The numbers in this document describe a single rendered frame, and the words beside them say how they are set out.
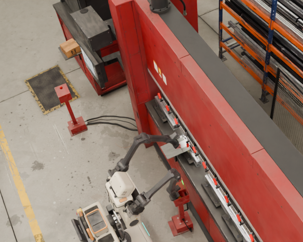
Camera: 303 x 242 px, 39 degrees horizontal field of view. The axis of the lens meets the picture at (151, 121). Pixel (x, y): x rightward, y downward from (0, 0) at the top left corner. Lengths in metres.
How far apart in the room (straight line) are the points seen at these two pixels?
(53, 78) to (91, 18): 2.53
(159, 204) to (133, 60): 1.80
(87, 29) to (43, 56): 3.05
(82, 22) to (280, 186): 2.78
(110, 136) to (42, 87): 1.55
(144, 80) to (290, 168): 2.48
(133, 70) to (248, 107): 1.91
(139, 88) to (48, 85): 2.37
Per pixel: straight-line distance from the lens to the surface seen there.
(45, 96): 6.81
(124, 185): 3.89
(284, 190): 2.78
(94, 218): 4.35
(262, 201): 3.17
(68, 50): 5.73
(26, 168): 6.08
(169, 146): 4.55
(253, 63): 6.16
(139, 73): 4.79
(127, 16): 4.28
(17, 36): 8.17
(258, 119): 3.08
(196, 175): 4.48
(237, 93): 3.23
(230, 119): 3.07
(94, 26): 4.57
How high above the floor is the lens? 4.68
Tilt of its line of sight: 50 degrees down
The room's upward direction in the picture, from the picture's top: 10 degrees counter-clockwise
